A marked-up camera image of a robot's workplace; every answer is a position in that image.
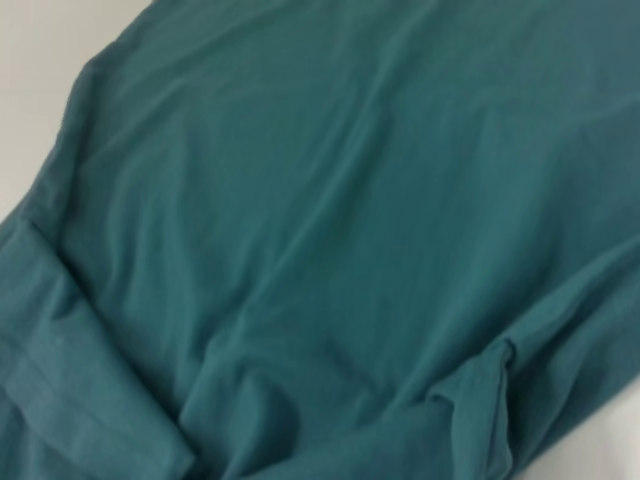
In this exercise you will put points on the teal blue shirt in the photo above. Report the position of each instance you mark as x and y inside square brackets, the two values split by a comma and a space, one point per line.
[350, 225]

